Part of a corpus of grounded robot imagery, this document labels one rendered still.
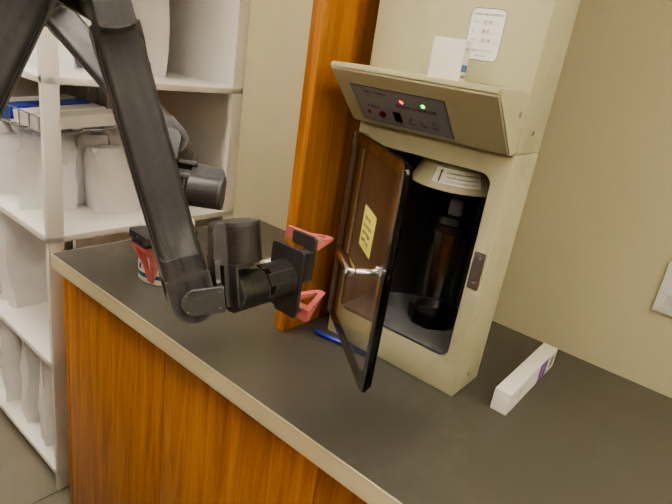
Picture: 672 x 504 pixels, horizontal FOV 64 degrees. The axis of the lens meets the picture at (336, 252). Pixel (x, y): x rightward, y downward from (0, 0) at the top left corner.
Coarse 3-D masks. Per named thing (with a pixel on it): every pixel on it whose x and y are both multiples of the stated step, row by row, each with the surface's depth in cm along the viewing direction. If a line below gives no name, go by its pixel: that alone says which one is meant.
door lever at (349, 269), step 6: (342, 252) 92; (342, 258) 90; (348, 258) 90; (342, 264) 89; (348, 264) 87; (348, 270) 86; (354, 270) 86; (360, 270) 86; (366, 270) 87; (372, 270) 87; (348, 276) 86; (354, 276) 86; (372, 276) 88
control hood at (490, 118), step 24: (336, 72) 94; (360, 72) 90; (384, 72) 87; (408, 72) 91; (432, 96) 84; (456, 96) 81; (480, 96) 78; (504, 96) 77; (528, 96) 84; (456, 120) 86; (480, 120) 82; (504, 120) 80; (480, 144) 87; (504, 144) 84
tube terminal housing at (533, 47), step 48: (384, 0) 97; (432, 0) 92; (480, 0) 86; (528, 0) 82; (576, 0) 86; (384, 48) 99; (432, 48) 93; (528, 48) 83; (384, 144) 103; (432, 144) 96; (528, 144) 90; (480, 240) 94; (480, 288) 96; (384, 336) 111; (480, 336) 105; (432, 384) 106
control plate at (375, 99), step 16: (368, 96) 94; (384, 96) 91; (400, 96) 89; (416, 96) 86; (368, 112) 98; (400, 112) 93; (416, 112) 90; (432, 112) 87; (416, 128) 94; (432, 128) 91; (448, 128) 88
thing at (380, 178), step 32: (384, 160) 87; (352, 192) 105; (384, 192) 86; (352, 224) 104; (384, 224) 85; (352, 256) 102; (384, 256) 84; (352, 288) 101; (384, 288) 84; (352, 320) 99; (352, 352) 98
